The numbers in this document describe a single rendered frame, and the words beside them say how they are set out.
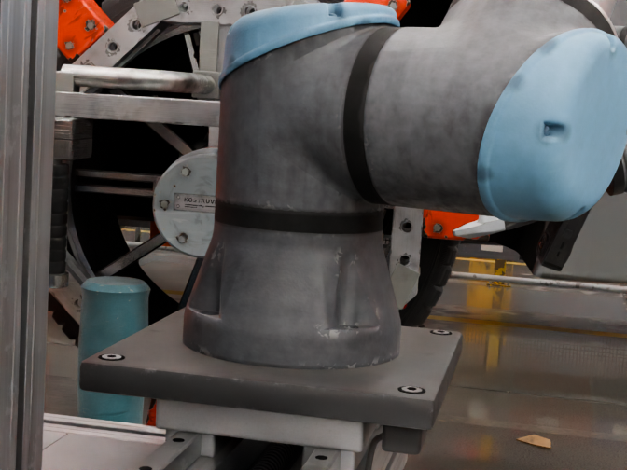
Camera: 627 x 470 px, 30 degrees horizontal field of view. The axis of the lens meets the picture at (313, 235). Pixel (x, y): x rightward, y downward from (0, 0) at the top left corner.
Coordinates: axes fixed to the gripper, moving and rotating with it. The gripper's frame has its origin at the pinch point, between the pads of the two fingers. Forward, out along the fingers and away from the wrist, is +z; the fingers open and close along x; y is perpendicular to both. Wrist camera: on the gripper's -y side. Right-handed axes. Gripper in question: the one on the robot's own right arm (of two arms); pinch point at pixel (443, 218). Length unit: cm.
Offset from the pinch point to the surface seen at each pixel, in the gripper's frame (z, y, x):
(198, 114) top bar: 25.2, 15.9, -9.8
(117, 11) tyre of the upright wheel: 37, 26, -41
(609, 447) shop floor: -48, -148, -188
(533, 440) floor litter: -26, -142, -189
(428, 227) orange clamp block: 0.7, -8.3, -21.9
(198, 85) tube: 25.5, 17.5, -19.6
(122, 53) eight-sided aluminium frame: 36, 22, -32
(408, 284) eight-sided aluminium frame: 5.0, -15.2, -20.3
